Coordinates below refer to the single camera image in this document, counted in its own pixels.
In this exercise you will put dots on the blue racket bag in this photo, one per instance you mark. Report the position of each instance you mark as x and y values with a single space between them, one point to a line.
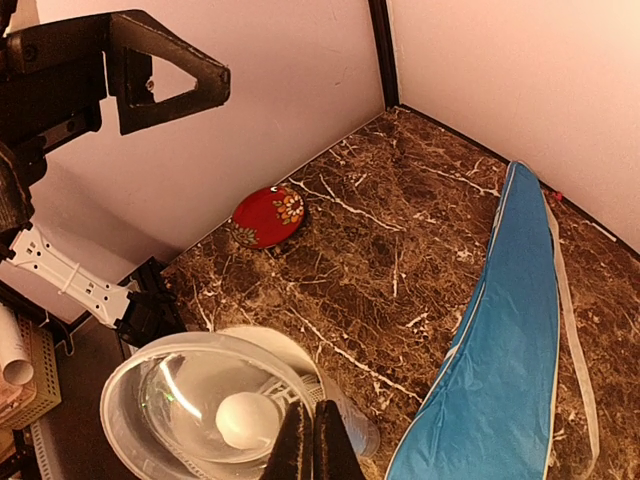
490 412

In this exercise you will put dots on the white shuttlecock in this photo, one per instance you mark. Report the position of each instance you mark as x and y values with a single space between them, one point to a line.
251 420

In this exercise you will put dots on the black left corner post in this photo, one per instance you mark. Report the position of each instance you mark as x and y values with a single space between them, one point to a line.
381 24

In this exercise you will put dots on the white shuttlecock tube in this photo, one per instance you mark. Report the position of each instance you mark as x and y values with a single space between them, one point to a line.
362 432

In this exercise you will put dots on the red embroidered round pouch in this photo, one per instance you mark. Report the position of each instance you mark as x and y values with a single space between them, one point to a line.
267 217

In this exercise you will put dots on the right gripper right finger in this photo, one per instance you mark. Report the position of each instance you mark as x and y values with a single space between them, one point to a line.
333 455

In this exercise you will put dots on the orange perforated storage basket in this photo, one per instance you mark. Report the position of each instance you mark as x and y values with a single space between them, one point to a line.
23 405

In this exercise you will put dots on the clear plastic tube lid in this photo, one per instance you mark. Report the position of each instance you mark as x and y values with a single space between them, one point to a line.
158 408

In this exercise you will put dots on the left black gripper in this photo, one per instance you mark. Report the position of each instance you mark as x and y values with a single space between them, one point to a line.
54 77

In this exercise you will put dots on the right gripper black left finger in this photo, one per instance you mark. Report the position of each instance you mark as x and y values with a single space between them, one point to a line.
291 457

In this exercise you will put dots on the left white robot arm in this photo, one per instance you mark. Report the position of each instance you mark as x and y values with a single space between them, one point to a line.
139 312

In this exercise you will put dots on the white slotted cable duct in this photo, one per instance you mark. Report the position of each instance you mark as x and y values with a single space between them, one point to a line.
46 457

